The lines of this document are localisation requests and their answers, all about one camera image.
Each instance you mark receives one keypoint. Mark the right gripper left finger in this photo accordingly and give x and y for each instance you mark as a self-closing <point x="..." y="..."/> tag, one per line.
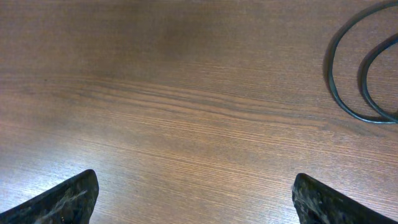
<point x="71" y="201"/>

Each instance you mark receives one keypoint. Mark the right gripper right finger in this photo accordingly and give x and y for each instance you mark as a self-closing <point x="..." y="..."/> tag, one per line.
<point x="318" y="203"/>

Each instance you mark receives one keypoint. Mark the black usb cable short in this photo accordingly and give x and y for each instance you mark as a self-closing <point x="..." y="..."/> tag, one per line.
<point x="384" y="117"/>

